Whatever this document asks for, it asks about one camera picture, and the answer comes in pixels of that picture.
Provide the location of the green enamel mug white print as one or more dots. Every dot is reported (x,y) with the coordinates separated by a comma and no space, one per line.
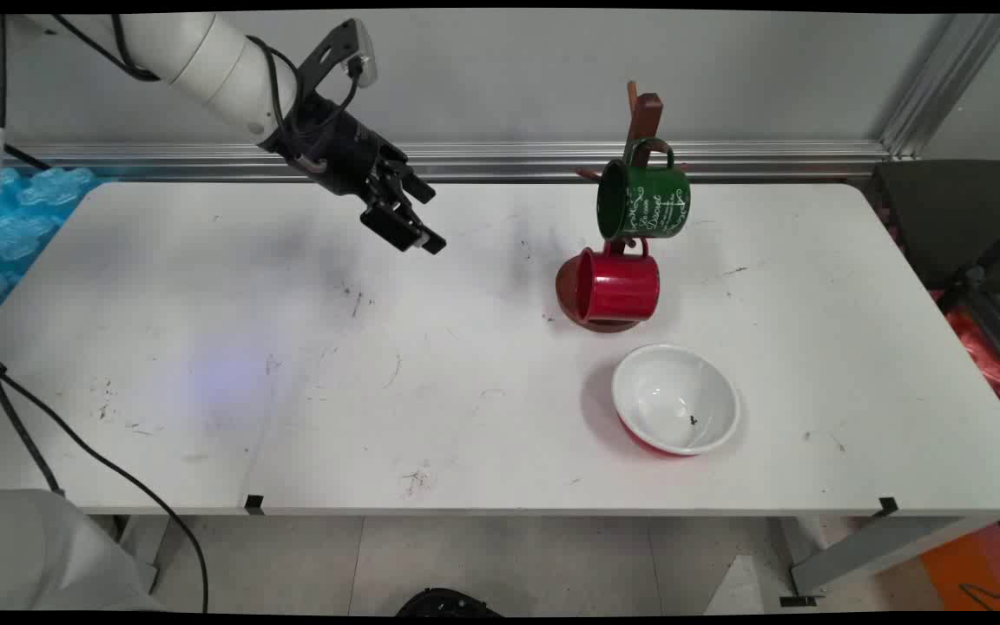
(643,198)

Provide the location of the slanted aluminium frame post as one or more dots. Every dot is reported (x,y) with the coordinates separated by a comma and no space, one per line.
(943,82)

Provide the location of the black round object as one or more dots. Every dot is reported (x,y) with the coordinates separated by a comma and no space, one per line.
(448,603)

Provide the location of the blue bubble wrap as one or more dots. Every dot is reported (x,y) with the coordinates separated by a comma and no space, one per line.
(14,226)

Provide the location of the horizontal aluminium frame rail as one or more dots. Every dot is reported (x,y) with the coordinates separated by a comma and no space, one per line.
(509,161)

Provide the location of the red bowl white inside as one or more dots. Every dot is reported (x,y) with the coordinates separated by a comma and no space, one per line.
(675,398)

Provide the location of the black tape piece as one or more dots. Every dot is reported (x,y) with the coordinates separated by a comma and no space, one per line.
(253,503)
(888,506)

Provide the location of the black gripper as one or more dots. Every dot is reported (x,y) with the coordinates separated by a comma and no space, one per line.
(339,152)

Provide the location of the brown wooden mug tree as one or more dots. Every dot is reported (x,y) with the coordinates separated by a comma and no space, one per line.
(646,113)

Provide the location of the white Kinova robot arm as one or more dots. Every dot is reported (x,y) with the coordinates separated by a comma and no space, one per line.
(205,61)

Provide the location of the red enamel mug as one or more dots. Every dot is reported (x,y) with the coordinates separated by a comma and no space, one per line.
(621,286)

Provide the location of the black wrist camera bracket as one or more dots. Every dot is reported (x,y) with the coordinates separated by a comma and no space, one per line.
(337,48)

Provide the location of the orange floor mat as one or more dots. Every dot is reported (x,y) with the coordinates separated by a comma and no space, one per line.
(977,573)

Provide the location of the grey table leg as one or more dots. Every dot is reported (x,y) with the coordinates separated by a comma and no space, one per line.
(873,547)
(146,547)

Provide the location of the red plastic bag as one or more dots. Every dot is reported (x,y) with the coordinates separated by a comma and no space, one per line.
(977,347)

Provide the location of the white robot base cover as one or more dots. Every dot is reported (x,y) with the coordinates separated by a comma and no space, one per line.
(40,555)

